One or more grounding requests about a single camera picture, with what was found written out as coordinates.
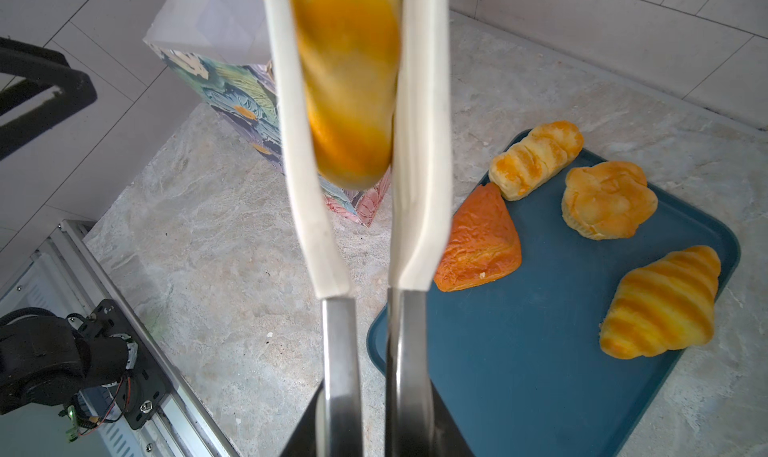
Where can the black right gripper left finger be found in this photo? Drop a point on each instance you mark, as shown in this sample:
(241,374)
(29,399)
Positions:
(303,442)

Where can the yellow striped fake croissant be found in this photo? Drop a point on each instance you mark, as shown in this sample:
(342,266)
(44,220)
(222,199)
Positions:
(666,305)

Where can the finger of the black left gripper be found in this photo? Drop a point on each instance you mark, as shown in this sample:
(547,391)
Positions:
(39,69)

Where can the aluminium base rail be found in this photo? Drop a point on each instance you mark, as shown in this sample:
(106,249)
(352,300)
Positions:
(63,277)

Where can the teal tray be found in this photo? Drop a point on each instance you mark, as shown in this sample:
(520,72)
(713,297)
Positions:
(517,361)

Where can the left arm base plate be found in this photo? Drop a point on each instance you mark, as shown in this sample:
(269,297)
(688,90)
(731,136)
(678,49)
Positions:
(117,353)

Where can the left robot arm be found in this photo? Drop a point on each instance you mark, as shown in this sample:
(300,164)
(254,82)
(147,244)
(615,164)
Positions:
(44,359)

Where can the round fake bun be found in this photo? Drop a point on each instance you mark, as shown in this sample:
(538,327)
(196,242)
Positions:
(607,201)

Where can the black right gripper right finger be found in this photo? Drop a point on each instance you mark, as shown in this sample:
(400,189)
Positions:
(447,440)

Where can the brown fake croissant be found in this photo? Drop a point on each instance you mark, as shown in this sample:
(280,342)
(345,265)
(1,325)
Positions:
(484,245)

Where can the floral paper bag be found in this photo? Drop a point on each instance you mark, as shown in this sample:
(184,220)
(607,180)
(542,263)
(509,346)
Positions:
(220,48)

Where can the left circuit board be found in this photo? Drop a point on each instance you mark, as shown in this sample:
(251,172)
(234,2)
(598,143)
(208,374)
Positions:
(82,423)

